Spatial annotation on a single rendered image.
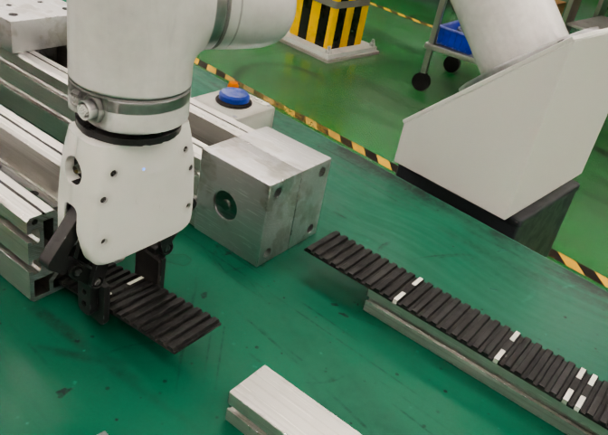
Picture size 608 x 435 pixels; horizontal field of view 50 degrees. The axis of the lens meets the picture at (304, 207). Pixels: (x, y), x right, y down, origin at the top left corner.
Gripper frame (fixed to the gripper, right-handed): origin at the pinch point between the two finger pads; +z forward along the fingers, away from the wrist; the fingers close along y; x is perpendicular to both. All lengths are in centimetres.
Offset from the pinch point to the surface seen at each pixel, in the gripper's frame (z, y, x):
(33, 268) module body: 0.2, -4.2, 6.5
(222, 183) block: -4.0, 14.0, 2.5
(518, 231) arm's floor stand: 5, 49, -18
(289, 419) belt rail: 0.0, -0.8, -18.9
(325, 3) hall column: 52, 286, 177
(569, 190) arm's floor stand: 3, 64, -20
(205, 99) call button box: -2.9, 29.3, 20.2
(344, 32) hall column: 68, 298, 168
